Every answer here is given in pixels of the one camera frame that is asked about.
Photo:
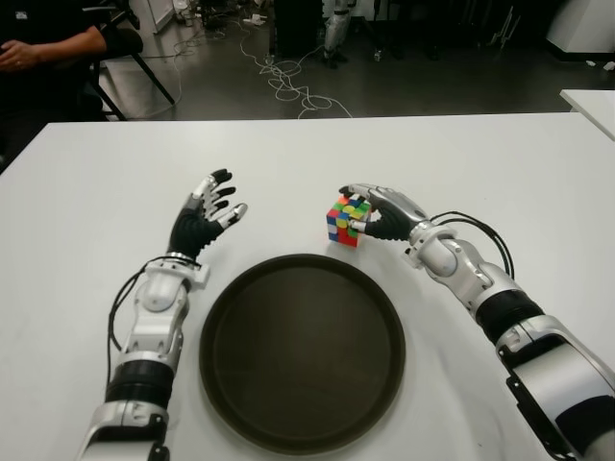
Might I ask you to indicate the dark brown round plate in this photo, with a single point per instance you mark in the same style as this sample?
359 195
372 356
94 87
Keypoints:
302 355

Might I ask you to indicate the seated person's black-clothed body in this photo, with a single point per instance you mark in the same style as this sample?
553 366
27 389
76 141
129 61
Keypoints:
29 96

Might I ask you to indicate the multicoloured Rubik's cube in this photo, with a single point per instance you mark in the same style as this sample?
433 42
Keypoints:
338 225

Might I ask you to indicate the black chair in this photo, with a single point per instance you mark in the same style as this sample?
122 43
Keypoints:
127 41

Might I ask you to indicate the white cabinet with black base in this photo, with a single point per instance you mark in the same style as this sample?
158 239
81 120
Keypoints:
581 26

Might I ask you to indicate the robot right arm silver black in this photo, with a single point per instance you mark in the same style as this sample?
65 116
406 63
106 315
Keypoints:
442 257

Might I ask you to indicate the white power strip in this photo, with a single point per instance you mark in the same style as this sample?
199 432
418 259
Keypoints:
254 19

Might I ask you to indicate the robot left hand black silver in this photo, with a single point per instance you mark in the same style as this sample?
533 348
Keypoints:
192 230

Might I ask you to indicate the person's bare forearm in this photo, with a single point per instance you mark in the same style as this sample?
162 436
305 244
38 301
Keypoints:
72 44

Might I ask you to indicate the robot right hand black silver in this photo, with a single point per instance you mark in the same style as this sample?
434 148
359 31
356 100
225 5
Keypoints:
396 216

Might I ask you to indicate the white side table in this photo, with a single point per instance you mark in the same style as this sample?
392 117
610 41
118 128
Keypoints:
596 105

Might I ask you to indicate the white board panel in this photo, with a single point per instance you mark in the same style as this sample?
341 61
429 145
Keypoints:
154 14

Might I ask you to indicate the grey metal folding stand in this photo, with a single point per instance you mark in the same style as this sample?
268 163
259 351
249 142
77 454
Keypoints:
504 29

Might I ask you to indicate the seated person's hand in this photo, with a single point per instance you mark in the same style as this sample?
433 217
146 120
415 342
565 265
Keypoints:
19 56

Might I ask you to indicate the robot left arm silver black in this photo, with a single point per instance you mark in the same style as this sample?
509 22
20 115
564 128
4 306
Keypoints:
158 293

